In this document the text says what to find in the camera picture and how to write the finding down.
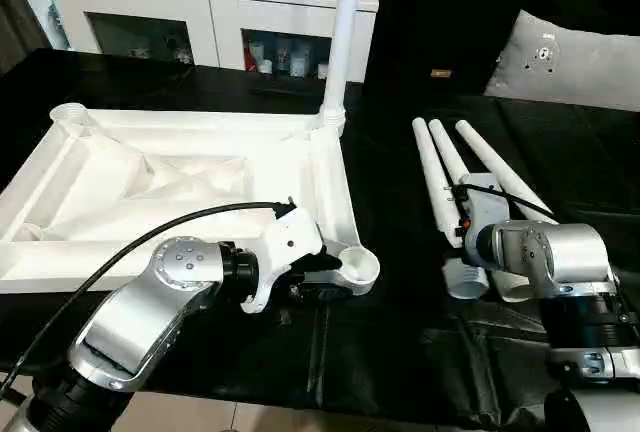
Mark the white plastic table leg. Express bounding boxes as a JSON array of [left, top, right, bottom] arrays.
[[318, 0, 370, 132], [428, 119, 535, 304], [454, 120, 559, 226], [411, 119, 490, 300]]

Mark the white plastic table top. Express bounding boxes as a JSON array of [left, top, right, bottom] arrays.
[[0, 100, 383, 299]]

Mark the black table mat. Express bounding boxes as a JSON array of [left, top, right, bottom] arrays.
[[0, 49, 640, 414]]

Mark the grey cushion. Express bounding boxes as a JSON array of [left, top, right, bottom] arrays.
[[483, 9, 640, 114]]

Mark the black couch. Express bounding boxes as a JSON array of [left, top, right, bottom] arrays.
[[363, 0, 640, 104]]

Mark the white cabinet with glass doors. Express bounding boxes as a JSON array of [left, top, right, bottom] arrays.
[[43, 0, 380, 85]]

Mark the white post with teal marks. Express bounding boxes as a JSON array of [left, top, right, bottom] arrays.
[[19, 0, 69, 51]]

